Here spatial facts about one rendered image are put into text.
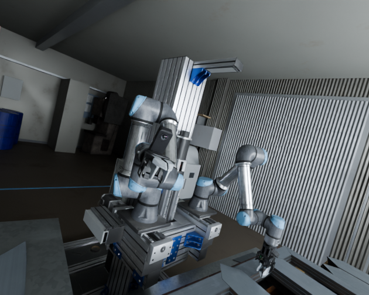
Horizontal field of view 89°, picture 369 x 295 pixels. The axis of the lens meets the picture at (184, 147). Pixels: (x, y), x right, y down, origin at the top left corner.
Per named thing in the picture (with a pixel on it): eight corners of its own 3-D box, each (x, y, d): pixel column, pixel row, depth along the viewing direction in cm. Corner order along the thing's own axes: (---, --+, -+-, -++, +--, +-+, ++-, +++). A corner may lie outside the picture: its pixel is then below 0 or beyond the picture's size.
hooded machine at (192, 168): (192, 200, 479) (206, 149, 470) (177, 202, 437) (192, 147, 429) (175, 190, 522) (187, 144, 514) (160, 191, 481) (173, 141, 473)
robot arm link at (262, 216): (246, 207, 115) (262, 216, 106) (258, 208, 121) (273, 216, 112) (243, 219, 115) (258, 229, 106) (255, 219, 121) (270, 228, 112)
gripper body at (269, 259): (253, 260, 107) (260, 240, 106) (261, 257, 113) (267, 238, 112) (266, 270, 101) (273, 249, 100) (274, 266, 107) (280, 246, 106)
